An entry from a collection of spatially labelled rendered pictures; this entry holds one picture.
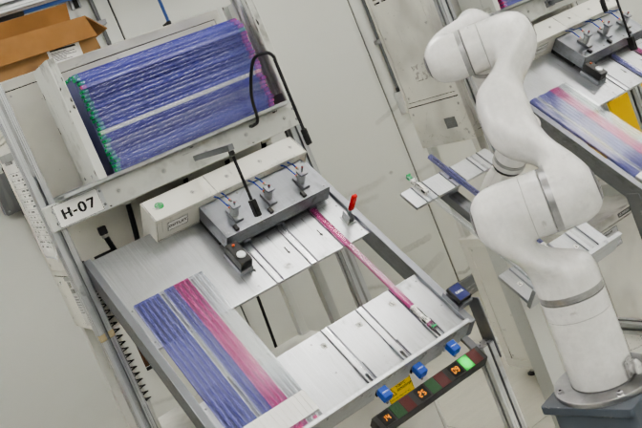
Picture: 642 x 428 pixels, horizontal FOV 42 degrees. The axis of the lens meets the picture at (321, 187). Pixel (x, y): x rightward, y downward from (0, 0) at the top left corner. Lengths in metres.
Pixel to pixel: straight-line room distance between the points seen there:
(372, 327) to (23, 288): 1.93
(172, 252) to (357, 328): 0.52
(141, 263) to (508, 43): 1.08
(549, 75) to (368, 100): 1.58
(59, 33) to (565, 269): 1.64
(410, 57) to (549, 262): 1.71
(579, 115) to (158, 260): 1.42
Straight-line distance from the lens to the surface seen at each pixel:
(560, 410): 1.66
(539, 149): 1.57
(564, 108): 2.84
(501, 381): 2.24
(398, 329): 2.10
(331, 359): 2.03
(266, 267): 2.19
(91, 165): 2.18
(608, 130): 2.81
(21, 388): 3.71
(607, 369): 1.62
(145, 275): 2.19
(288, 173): 2.35
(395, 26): 3.15
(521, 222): 1.52
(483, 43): 1.74
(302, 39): 4.25
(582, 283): 1.56
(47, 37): 2.58
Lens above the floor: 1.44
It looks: 7 degrees down
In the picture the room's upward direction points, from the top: 22 degrees counter-clockwise
